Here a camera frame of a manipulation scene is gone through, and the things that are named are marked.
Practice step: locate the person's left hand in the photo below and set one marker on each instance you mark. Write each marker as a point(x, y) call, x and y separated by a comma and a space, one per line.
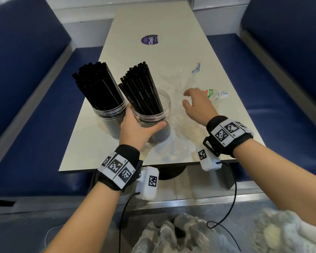
point(133, 133)

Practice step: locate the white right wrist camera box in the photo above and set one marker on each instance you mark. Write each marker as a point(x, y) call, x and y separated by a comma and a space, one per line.
point(206, 159)

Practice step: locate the person's right hand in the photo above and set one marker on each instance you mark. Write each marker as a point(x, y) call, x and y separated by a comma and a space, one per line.
point(201, 107)

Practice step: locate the person's right thumb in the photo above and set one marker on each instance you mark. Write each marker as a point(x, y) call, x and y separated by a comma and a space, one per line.
point(187, 105)

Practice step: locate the black wristband with markers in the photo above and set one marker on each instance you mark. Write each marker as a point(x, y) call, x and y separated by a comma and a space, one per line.
point(118, 165)
point(226, 133)

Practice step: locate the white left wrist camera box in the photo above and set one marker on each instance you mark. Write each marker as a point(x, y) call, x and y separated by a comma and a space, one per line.
point(148, 183)

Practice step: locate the clear plastic jar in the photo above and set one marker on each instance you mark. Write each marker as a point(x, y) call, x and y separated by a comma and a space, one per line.
point(158, 105)
point(109, 121)

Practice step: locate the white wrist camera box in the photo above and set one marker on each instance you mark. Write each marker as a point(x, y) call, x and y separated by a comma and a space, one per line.
point(206, 159)
point(148, 183)

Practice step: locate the person's right forearm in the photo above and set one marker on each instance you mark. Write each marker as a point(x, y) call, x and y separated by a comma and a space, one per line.
point(281, 173)

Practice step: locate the round purple sticker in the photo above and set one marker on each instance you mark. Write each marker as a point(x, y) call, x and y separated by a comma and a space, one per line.
point(149, 40)

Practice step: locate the person's left forearm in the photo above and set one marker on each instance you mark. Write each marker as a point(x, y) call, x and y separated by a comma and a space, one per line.
point(87, 218)

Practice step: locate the black right wristband with markers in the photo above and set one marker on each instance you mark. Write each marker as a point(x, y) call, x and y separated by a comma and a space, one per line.
point(226, 133)

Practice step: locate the bundle of black chopsticks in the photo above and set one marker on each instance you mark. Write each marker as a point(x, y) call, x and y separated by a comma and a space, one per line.
point(141, 89)
point(98, 84)

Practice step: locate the black table pedestal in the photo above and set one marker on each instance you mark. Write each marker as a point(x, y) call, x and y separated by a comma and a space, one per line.
point(172, 172)

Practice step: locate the person's left thumb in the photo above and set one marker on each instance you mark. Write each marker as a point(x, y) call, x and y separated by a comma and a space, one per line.
point(156, 127)

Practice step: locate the black left wristband with markers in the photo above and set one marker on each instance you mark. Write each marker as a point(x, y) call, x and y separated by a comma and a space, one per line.
point(118, 165)

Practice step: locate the blue padded bench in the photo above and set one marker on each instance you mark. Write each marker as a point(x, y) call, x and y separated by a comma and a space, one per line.
point(276, 76)
point(23, 102)

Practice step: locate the grey white patterned trousers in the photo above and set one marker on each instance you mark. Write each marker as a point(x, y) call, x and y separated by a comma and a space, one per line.
point(189, 229)

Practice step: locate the clear plastic bag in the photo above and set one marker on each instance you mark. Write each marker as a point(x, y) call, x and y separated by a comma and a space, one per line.
point(179, 121)

